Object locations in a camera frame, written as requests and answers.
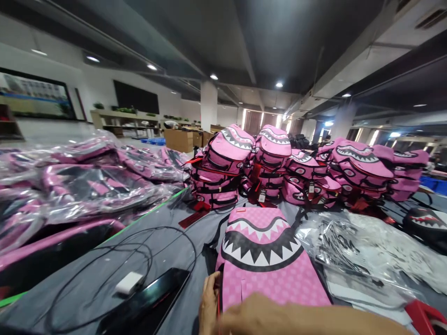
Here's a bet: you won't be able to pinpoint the person's left hand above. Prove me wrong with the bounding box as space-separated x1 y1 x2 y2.
198 271 223 335

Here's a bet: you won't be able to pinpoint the person's right hand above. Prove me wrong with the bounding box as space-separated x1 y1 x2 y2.
216 292 317 335

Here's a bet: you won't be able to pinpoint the person's left fingers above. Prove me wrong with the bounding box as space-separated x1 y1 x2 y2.
203 271 223 302

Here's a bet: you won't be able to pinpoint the pink shark backpack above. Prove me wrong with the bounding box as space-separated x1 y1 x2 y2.
214 206 332 315

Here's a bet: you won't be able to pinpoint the black tablet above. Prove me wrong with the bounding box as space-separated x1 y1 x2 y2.
99 268 191 335

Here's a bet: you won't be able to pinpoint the grey table cloth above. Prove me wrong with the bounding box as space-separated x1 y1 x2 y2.
0 188 447 335

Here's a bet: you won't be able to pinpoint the red hang tag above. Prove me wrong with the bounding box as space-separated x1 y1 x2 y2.
178 200 212 229

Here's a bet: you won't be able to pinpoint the white charger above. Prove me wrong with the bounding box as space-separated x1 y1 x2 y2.
115 272 145 296

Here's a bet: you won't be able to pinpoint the stack of cardboard boxes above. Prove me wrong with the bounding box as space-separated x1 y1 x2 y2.
163 124 224 154

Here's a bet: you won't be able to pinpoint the heap of standing pink backpacks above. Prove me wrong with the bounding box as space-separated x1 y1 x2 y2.
189 123 431 214

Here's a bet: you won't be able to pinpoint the pile of clear plastic bags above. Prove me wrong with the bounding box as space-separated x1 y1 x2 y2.
294 208 447 316

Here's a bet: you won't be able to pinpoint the pile of bagged pink backpacks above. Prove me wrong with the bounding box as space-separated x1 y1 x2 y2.
0 129 192 253

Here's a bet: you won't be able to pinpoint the pink and black bag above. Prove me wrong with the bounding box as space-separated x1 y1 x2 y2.
0 219 126 298

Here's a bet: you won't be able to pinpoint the wooden shelf with plants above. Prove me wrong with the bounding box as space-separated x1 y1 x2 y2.
89 102 162 139

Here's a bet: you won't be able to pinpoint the red plastic object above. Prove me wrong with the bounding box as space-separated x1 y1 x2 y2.
404 299 447 335

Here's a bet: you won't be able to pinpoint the black shark backpack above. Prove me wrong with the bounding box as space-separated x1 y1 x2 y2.
402 206 447 247

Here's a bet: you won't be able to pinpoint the black cable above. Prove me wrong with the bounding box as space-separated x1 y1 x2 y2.
44 226 198 334

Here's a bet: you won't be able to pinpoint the black wall screen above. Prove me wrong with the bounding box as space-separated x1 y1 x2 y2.
112 80 161 115

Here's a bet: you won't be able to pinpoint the framed wall picture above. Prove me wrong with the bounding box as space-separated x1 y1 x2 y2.
0 67 78 121

